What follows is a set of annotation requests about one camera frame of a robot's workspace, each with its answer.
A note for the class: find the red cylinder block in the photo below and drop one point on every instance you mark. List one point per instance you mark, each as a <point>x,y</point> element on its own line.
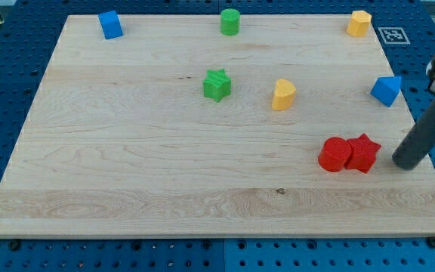
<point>334,154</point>

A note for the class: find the blue cube block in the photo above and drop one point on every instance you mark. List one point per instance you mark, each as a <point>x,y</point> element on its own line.
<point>110,24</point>

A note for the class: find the black board bolt left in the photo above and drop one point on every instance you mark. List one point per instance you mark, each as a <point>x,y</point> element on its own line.
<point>14,245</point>

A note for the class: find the blue triangle block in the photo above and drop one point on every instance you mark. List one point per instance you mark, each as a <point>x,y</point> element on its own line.
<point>386,89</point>

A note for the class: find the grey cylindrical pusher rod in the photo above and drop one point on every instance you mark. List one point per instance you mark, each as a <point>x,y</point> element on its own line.
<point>418,142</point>

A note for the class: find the green star block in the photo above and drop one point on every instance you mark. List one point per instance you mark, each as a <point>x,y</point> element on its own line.
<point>216,85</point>

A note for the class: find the yellow hexagon block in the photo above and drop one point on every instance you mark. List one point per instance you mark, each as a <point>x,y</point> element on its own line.
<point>359,23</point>

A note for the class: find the black board bolt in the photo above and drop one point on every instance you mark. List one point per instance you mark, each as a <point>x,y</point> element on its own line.
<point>431,242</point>
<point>14,245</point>

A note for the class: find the red star block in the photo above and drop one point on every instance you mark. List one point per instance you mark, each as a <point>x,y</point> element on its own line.
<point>363,153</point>

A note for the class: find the white fiducial marker tag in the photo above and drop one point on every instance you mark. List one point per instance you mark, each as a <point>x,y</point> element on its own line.
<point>392,35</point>

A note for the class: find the yellow half-round block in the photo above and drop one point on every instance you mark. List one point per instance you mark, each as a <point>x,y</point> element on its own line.
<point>283,95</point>

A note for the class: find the green cylinder block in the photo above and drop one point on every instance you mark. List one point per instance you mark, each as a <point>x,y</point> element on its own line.
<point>230,22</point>

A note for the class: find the wooden board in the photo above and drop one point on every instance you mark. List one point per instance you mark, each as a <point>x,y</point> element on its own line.
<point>120,142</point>

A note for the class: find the black board bolt right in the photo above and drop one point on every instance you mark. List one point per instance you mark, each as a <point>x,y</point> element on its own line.
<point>431,242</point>

